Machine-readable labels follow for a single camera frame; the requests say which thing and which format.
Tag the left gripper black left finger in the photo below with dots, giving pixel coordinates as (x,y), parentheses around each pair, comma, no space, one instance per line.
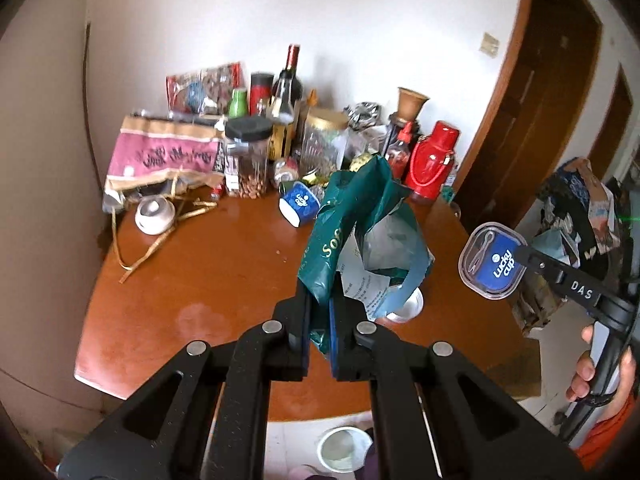
(204,414)

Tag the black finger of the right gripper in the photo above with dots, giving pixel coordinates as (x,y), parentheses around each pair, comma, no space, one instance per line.
(617,314)

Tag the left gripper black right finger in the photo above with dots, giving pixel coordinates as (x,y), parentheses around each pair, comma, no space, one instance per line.
(435,414)

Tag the blue lucky cup lid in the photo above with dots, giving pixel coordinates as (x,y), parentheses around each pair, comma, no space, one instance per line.
(487,263)

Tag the green plastic shopping bag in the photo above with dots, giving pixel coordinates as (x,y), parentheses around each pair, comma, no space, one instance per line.
(366,236)

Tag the blue lucky paper cup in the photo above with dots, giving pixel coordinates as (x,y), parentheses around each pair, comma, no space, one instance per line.
(298,205)

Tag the white trash bucket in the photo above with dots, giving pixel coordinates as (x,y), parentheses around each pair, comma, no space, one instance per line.
(343,450)

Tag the pile of clothes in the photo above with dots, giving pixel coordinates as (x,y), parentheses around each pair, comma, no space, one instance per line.
(575,220)

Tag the wooden table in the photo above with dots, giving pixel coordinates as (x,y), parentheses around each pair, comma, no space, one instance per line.
(223,272)

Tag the white round bowl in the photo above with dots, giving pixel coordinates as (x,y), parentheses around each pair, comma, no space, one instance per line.
(155,215)

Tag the red thermos jug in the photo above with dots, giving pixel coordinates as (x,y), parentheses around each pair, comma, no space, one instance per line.
(431,162)

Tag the clear jar black lid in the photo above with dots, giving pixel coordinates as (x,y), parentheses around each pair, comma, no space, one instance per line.
(246,151)

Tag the red cap sauce bottle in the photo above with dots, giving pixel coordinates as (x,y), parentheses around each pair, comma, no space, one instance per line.
(398,154)

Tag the dark wooden door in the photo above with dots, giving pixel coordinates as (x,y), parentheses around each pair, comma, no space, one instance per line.
(537,114)

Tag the pink gift bag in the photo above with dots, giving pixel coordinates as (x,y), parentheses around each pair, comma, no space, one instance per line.
(163,155)

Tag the yellow label liquor bottle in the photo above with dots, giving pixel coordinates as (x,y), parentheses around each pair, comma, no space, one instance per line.
(282,116)

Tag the clear jar gold lid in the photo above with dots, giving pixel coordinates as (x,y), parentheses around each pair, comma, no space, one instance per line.
(324,142)

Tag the brown clay vase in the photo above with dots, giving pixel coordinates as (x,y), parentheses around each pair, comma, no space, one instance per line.
(410,104)

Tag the green bottle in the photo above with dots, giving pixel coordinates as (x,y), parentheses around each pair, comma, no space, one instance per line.
(238,106)

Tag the red snack packet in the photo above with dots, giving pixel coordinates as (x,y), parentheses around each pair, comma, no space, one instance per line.
(203,92)

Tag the dark wine bottle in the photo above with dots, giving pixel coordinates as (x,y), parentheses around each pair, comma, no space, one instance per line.
(289,76)

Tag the red cylindrical can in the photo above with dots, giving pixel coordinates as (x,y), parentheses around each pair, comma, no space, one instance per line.
(260,93)

